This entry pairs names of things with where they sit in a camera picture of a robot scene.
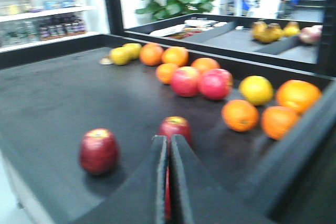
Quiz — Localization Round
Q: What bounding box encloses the dark red apple rear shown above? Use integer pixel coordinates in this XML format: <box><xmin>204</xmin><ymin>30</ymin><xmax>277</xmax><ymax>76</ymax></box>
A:
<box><xmin>157</xmin><ymin>116</ymin><xmax>192</xmax><ymax>145</ymax></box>

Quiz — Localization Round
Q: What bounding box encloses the brown pear cluster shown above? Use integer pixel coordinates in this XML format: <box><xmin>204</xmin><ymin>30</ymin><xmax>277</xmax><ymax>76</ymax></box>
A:
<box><xmin>251</xmin><ymin>20</ymin><xmax>301</xmax><ymax>44</ymax></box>

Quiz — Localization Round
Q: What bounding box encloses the small orange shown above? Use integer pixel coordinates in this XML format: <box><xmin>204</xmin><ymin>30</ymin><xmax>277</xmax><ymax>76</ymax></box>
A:
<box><xmin>260</xmin><ymin>106</ymin><xmax>300</xmax><ymax>140</ymax></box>
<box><xmin>222</xmin><ymin>99</ymin><xmax>259</xmax><ymax>132</ymax></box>

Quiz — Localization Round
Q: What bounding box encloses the white store shelving unit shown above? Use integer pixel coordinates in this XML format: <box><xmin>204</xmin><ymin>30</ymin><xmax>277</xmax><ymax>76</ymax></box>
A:
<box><xmin>1</xmin><ymin>0</ymin><xmax>110</xmax><ymax>52</ymax></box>

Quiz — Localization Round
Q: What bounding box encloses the yellow orange citrus fruit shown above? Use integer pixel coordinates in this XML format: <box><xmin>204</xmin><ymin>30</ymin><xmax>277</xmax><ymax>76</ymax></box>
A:
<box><xmin>239</xmin><ymin>76</ymin><xmax>274</xmax><ymax>106</ymax></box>

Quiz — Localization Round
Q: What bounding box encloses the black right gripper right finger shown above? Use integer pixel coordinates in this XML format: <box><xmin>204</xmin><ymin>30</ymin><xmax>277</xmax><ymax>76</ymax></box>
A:
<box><xmin>170</xmin><ymin>135</ymin><xmax>271</xmax><ymax>223</ymax></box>

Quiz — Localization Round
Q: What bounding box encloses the large orange back left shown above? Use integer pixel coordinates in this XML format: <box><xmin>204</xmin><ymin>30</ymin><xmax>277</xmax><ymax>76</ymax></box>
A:
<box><xmin>191</xmin><ymin>57</ymin><xmax>220</xmax><ymax>74</ymax></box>

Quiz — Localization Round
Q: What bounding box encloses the small orange front left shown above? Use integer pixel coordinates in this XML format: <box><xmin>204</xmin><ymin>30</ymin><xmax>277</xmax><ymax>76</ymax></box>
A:
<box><xmin>222</xmin><ymin>99</ymin><xmax>259</xmax><ymax>132</ymax></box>

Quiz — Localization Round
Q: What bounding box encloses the pink red apple left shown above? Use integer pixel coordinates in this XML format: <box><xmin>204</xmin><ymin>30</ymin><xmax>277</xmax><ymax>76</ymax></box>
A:
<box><xmin>170</xmin><ymin>66</ymin><xmax>201</xmax><ymax>98</ymax></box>

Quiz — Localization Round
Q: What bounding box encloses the pink red apple right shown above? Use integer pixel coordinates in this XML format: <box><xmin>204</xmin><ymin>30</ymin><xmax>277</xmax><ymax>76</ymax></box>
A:
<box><xmin>198</xmin><ymin>68</ymin><xmax>233</xmax><ymax>100</ymax></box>

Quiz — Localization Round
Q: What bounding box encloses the dark red apple front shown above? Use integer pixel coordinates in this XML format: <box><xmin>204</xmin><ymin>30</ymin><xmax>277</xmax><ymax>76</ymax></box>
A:
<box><xmin>79</xmin><ymin>128</ymin><xmax>119</xmax><ymax>176</ymax></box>

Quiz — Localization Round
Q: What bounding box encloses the pink red apple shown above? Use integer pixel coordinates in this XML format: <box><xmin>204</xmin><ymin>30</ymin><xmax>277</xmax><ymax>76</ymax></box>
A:
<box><xmin>198</xmin><ymin>68</ymin><xmax>233</xmax><ymax>100</ymax></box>
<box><xmin>170</xmin><ymin>66</ymin><xmax>201</xmax><ymax>98</ymax></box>

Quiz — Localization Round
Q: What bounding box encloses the dark red apple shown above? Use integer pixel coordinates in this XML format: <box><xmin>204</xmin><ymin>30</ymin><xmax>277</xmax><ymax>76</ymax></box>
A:
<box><xmin>157</xmin><ymin>116</ymin><xmax>192</xmax><ymax>145</ymax></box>
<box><xmin>79</xmin><ymin>128</ymin><xmax>119</xmax><ymax>176</ymax></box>

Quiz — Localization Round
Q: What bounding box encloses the black metal upright post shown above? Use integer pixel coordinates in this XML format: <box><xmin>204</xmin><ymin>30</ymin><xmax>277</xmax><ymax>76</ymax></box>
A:
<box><xmin>105</xmin><ymin>0</ymin><xmax>124</xmax><ymax>36</ymax></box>

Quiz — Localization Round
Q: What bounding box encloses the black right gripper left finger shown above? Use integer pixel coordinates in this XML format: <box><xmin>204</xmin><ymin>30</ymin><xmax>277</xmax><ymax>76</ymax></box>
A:
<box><xmin>73</xmin><ymin>135</ymin><xmax>168</xmax><ymax>223</ymax></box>

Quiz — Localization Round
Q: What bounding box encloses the black wooden produce stand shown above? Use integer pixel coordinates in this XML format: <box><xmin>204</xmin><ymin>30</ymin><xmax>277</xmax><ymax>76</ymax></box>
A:
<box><xmin>0</xmin><ymin>13</ymin><xmax>336</xmax><ymax>224</ymax></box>

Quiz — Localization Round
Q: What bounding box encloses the large orange near divider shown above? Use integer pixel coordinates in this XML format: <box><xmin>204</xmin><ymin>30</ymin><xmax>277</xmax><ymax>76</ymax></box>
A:
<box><xmin>276</xmin><ymin>80</ymin><xmax>322</xmax><ymax>114</ymax></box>

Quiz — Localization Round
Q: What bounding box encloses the small orange front right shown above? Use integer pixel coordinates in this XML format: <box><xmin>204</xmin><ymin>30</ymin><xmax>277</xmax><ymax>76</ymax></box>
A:
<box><xmin>260</xmin><ymin>106</ymin><xmax>300</xmax><ymax>140</ymax></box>

